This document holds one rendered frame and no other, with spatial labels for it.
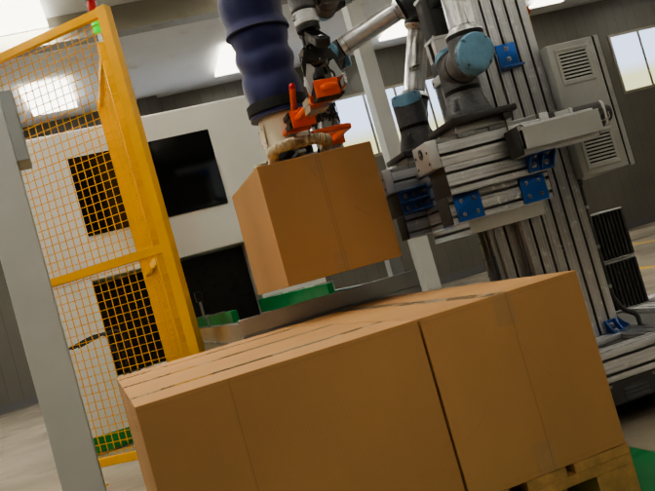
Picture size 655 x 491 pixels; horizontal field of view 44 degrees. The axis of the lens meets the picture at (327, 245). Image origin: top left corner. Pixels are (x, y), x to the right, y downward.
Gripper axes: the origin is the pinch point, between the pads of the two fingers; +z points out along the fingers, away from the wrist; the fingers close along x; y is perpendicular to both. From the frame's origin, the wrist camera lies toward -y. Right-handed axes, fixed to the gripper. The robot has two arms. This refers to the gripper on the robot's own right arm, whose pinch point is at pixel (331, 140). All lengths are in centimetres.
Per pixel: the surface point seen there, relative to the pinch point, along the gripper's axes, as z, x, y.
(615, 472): 108, -7, 155
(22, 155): -29, -119, -34
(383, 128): -37, 124, -259
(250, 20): -42, -29, 40
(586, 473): 106, -14, 155
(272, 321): 62, -50, 31
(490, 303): 65, -25, 154
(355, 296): 62, -18, 30
